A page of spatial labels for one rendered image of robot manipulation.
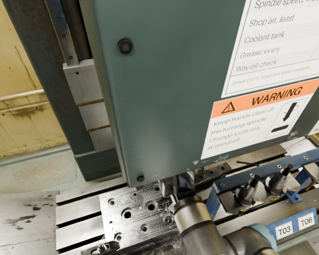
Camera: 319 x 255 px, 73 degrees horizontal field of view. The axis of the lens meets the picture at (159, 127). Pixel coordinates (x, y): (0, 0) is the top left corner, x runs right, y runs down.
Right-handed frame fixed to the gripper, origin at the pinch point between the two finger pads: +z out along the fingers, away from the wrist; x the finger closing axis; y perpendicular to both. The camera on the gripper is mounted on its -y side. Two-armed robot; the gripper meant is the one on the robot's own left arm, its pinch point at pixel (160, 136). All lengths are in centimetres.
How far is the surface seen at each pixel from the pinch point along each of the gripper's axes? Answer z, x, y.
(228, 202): -17.5, 16.0, 16.7
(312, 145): 8, 99, 55
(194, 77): -20.0, -4.0, -33.7
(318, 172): -18, 50, 17
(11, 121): 79, -68, 51
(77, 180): 43, -39, 79
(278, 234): -27, 41, 45
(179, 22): -19.8, -6.0, -38.8
